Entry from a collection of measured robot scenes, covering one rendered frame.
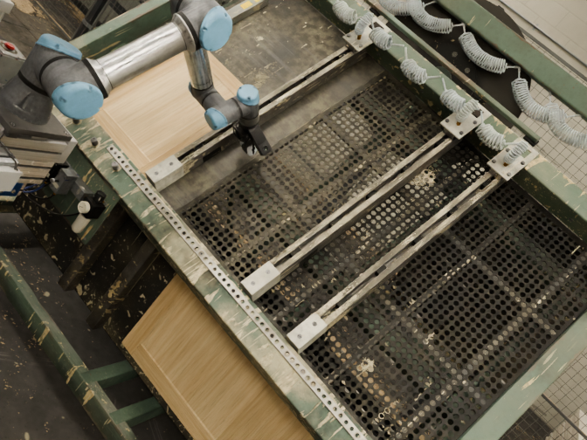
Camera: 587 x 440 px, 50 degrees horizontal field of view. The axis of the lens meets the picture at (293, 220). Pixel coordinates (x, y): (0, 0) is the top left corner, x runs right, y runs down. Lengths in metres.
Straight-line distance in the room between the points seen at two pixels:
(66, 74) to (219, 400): 1.32
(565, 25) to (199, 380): 5.62
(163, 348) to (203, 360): 0.19
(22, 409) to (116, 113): 1.17
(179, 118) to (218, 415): 1.16
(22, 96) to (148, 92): 0.85
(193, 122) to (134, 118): 0.23
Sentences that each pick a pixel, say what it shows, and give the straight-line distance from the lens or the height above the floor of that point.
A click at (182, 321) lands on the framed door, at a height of 0.53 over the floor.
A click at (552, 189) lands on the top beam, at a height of 1.80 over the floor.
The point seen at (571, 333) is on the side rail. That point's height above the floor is 1.49.
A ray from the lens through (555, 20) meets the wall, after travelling 7.19.
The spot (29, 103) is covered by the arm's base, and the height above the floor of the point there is 1.08.
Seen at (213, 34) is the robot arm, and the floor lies 1.53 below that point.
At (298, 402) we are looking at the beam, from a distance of 2.03.
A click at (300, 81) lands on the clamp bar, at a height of 1.49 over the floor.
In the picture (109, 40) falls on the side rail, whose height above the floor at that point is 1.10.
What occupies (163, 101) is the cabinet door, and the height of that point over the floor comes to 1.09.
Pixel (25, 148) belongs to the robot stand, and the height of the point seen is 0.93.
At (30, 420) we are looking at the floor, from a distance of 2.60.
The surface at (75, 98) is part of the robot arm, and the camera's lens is 1.75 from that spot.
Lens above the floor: 1.81
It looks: 17 degrees down
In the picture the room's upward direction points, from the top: 40 degrees clockwise
